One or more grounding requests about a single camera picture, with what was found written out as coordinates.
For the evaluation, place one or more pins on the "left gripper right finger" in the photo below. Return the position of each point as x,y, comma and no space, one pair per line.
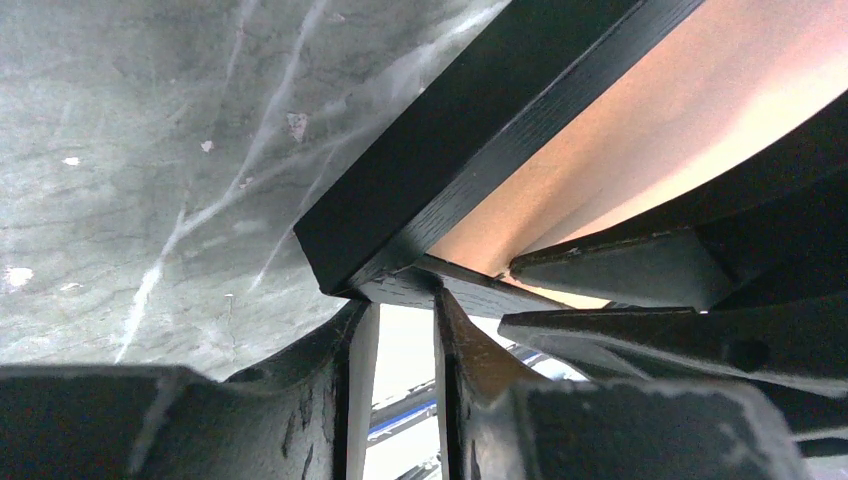
499,419

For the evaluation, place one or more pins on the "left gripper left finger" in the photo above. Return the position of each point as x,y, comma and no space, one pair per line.
302,413

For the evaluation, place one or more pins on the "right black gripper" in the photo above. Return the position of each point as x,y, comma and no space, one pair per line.
762,249

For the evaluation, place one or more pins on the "brown backing board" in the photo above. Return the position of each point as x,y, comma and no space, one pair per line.
729,80

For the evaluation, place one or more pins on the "black picture frame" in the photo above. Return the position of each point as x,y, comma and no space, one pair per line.
534,68

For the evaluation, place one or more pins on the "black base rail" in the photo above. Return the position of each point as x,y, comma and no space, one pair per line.
403,436

